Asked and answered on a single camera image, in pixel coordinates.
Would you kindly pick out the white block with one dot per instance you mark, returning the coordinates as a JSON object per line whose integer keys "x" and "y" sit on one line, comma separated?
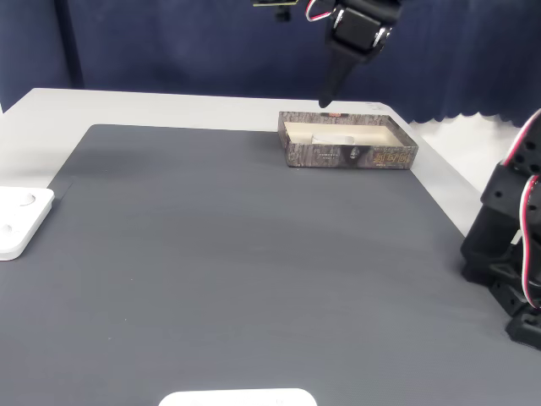
{"x": 331, "y": 138}

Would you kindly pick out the patterned cardboard box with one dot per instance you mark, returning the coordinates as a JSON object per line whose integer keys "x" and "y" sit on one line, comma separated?
{"x": 351, "y": 156}

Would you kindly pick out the grey table mat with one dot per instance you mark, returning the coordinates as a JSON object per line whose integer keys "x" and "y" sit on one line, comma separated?
{"x": 253, "y": 275}

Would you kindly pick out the white plastic base plate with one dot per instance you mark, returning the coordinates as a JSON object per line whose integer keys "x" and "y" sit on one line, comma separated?
{"x": 21, "y": 220}
{"x": 236, "y": 398}

